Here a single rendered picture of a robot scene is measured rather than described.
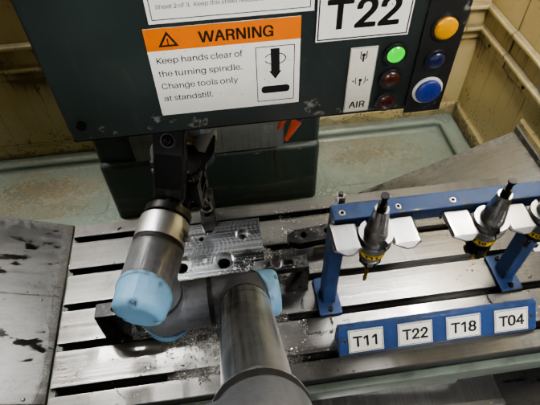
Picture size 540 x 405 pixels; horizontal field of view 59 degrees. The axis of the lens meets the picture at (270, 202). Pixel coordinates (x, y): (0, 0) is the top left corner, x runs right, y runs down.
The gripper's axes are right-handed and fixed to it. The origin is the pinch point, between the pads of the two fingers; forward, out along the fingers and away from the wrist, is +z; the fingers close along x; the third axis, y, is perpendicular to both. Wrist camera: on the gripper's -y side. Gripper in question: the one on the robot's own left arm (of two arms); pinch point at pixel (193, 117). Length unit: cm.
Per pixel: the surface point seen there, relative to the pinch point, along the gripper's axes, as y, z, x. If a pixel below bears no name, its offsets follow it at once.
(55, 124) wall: 68, 60, -76
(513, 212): 18, -1, 59
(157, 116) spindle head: -19.6, -20.3, 3.4
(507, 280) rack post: 48, 2, 70
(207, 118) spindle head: -18.5, -18.9, 8.7
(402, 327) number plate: 43, -15, 43
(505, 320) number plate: 45, -10, 66
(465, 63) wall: 60, 101, 75
